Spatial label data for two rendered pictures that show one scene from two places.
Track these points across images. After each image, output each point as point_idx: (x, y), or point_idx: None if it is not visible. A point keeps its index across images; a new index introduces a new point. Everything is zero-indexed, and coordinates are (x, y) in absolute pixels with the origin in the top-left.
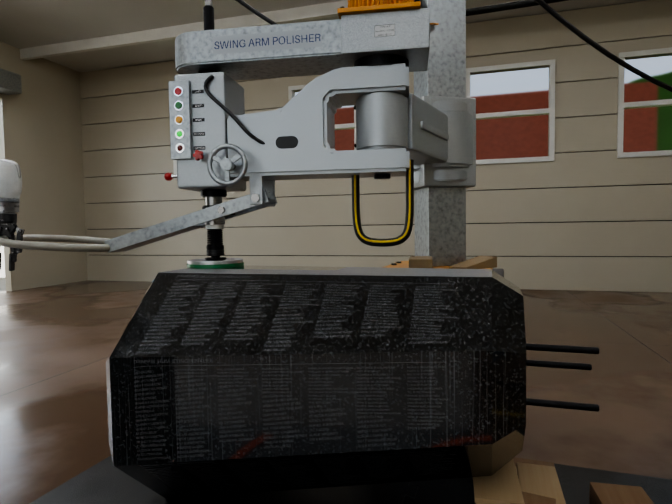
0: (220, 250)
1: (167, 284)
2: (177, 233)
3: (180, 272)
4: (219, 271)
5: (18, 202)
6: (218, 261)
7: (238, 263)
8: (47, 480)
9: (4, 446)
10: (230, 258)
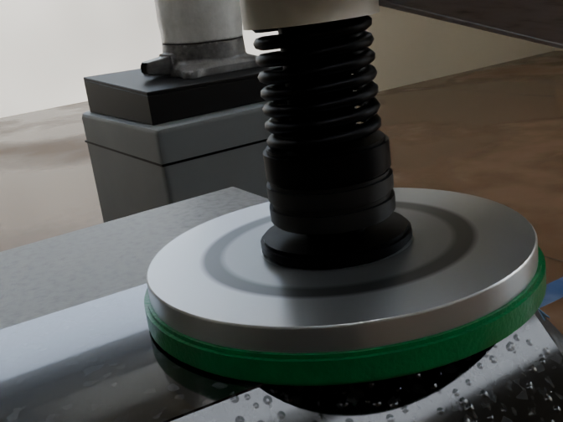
0: (266, 188)
1: None
2: (541, 9)
3: (152, 212)
4: (24, 269)
5: None
6: (172, 241)
7: (154, 319)
8: None
9: None
10: (363, 288)
